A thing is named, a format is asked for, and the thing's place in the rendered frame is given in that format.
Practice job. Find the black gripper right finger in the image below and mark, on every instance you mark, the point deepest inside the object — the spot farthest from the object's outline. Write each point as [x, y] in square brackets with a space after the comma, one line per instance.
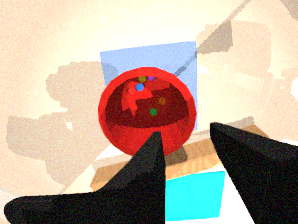
[264, 172]

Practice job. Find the red cup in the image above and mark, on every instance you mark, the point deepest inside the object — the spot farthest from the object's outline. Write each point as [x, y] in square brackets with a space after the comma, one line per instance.
[125, 119]

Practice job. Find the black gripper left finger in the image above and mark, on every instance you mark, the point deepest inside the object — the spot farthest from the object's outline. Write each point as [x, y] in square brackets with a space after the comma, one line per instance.
[136, 195]

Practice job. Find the orange flat bar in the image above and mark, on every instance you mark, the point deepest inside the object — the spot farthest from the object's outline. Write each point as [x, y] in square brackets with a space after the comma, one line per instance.
[192, 158]

